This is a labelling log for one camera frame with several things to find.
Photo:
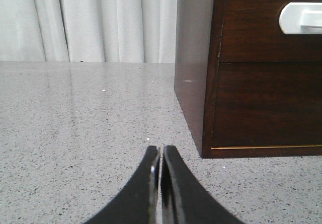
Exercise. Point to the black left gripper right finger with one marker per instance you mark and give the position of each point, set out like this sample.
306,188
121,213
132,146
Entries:
184,200

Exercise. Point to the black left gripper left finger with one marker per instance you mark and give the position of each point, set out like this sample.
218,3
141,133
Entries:
137,201

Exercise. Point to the wooden drawer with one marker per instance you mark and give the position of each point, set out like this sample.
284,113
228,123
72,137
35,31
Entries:
268,104
251,33

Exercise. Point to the white drawer handle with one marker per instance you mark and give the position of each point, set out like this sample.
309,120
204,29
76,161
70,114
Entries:
301,19

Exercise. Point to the dark wooden drawer cabinet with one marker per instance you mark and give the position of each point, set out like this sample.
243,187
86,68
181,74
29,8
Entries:
199,40

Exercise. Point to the white curtain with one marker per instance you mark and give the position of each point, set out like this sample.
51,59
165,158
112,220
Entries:
88,30

